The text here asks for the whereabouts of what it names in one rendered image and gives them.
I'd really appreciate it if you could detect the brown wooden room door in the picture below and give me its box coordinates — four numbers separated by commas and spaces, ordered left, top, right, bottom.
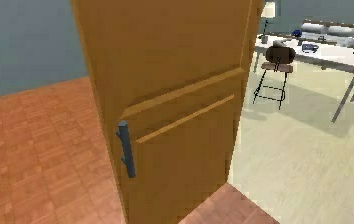
70, 0, 265, 224

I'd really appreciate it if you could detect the dark brown chair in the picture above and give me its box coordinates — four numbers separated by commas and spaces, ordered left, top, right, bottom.
252, 45, 297, 111

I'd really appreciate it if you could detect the white shade table lamp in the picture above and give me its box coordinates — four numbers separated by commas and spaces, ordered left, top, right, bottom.
260, 1, 277, 45

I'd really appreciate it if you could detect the dark blue flat object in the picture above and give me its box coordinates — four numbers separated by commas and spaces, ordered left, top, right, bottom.
301, 43, 319, 54

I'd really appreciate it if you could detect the white long table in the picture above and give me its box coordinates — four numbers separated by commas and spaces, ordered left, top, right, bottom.
253, 32, 354, 124

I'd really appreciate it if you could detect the grey bar door handle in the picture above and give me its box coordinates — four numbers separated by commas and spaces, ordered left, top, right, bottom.
115, 120, 137, 179

